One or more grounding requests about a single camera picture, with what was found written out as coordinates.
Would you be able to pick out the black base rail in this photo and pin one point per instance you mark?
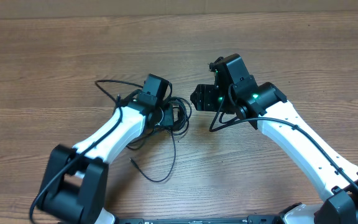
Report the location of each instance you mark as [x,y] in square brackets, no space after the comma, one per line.
[194,221]

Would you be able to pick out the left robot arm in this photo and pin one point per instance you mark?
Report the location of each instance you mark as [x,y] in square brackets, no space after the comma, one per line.
[73,188]

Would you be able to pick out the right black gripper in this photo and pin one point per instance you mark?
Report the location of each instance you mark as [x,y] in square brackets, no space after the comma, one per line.
[202,98]

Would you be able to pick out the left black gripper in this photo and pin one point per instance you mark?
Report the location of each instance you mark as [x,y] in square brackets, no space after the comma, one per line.
[168,117]

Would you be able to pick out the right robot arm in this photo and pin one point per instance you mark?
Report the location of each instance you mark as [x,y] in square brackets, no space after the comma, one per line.
[267,109]

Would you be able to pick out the cardboard backdrop panel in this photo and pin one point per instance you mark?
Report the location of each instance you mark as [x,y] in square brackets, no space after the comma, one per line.
[36,9]

